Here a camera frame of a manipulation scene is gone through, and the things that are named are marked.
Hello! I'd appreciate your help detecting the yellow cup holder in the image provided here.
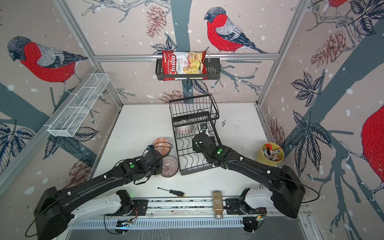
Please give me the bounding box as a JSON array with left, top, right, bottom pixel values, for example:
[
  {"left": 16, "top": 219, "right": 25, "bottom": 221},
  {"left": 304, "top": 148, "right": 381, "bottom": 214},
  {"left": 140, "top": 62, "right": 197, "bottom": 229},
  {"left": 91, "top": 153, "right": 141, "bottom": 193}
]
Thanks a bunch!
[{"left": 256, "top": 143, "right": 285, "bottom": 167}]

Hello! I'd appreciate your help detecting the black wire dish rack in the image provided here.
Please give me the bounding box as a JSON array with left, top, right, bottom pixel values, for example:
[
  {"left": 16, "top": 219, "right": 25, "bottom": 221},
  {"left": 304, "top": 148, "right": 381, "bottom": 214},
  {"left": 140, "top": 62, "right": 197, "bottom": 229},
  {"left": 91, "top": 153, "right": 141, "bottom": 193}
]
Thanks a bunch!
[{"left": 169, "top": 94, "right": 221, "bottom": 176}]

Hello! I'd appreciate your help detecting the white red patterned bowl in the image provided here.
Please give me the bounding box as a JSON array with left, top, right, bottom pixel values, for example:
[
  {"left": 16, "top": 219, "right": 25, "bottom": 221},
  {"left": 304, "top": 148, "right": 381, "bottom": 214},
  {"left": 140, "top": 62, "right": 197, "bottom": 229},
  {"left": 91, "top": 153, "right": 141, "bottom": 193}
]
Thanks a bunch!
[{"left": 176, "top": 125, "right": 193, "bottom": 135}]

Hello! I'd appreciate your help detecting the red marker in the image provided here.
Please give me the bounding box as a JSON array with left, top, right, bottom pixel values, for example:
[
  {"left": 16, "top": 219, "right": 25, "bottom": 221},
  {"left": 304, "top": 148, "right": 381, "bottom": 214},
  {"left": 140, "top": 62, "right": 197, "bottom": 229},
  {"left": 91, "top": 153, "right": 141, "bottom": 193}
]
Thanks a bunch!
[{"left": 266, "top": 144, "right": 272, "bottom": 152}]

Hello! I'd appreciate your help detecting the black wall basket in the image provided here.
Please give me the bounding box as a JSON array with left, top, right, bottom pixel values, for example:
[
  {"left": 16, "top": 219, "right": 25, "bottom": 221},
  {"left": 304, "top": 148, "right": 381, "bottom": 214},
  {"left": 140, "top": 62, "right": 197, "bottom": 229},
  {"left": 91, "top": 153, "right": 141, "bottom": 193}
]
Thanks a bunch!
[{"left": 155, "top": 59, "right": 221, "bottom": 81}]

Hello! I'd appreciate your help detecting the grain filled jar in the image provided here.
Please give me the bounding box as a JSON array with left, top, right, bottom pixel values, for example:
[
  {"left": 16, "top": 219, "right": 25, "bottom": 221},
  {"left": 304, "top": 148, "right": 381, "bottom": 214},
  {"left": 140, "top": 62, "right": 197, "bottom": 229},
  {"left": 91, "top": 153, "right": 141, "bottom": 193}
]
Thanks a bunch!
[{"left": 212, "top": 191, "right": 224, "bottom": 219}]

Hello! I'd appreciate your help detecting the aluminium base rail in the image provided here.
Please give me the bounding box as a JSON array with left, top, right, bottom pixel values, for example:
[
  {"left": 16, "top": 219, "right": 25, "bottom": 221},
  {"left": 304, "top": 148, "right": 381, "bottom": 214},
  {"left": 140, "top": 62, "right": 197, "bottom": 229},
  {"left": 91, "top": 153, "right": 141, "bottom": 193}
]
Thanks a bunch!
[{"left": 70, "top": 197, "right": 300, "bottom": 234}]

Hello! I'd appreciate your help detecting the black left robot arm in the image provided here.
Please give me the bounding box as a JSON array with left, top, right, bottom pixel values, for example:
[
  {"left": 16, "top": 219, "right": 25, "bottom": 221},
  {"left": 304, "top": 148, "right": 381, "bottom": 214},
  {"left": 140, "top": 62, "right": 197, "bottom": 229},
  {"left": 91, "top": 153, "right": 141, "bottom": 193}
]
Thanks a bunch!
[{"left": 34, "top": 150, "right": 163, "bottom": 240}]

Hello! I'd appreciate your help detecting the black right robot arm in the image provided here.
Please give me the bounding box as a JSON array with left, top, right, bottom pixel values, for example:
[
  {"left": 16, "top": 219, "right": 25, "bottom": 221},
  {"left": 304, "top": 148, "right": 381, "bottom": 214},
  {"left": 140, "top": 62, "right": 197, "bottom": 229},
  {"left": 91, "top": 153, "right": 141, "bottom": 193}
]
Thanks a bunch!
[{"left": 192, "top": 133, "right": 306, "bottom": 219}]

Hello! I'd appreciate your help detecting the black yellow screwdriver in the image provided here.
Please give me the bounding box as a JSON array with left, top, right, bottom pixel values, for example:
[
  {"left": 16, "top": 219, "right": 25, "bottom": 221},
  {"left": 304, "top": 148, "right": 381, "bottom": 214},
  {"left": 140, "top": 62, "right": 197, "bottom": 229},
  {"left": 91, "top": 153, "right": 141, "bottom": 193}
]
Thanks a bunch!
[{"left": 158, "top": 188, "right": 185, "bottom": 198}]

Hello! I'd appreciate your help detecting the white mesh wall shelf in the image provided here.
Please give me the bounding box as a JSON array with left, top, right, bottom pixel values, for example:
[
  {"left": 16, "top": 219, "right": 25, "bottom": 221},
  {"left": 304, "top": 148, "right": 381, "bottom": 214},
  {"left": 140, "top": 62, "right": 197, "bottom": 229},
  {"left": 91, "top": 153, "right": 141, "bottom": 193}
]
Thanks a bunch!
[{"left": 48, "top": 73, "right": 110, "bottom": 137}]

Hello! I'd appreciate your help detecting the red chips bag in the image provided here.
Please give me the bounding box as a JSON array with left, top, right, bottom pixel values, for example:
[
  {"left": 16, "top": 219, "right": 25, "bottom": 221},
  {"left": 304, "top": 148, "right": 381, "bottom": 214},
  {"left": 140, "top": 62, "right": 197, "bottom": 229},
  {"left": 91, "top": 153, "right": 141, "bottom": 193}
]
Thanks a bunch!
[{"left": 162, "top": 51, "right": 207, "bottom": 75}]

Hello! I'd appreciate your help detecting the pink ribbed bowl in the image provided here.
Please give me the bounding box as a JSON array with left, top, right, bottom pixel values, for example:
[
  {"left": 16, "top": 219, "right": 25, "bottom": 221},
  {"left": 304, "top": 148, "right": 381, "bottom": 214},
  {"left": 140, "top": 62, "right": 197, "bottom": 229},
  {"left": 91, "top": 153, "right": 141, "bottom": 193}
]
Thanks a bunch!
[{"left": 161, "top": 156, "right": 179, "bottom": 178}]

